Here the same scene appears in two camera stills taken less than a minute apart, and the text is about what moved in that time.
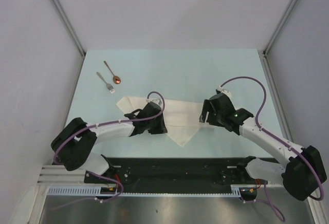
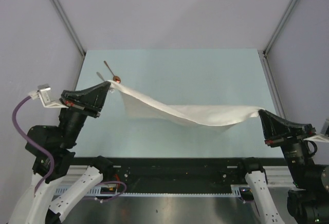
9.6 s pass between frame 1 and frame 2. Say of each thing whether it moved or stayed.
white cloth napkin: moved
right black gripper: moved
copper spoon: stayed
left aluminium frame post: stayed
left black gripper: moved
